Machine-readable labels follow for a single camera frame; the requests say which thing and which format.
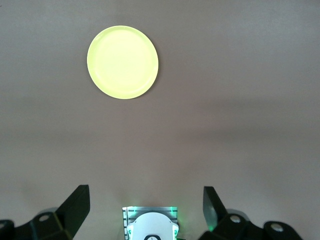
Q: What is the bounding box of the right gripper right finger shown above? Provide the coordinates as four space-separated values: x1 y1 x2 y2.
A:
199 186 307 240

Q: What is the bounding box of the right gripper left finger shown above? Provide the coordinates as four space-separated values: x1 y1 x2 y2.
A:
0 184 90 240

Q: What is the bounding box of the metal base mounting plate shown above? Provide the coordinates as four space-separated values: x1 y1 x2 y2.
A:
121 206 179 240

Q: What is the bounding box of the yellow round plate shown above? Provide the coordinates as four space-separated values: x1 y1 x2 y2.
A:
86 24 160 100

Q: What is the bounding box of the brown table cover sheet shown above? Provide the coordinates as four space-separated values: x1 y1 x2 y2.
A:
0 0 320 240

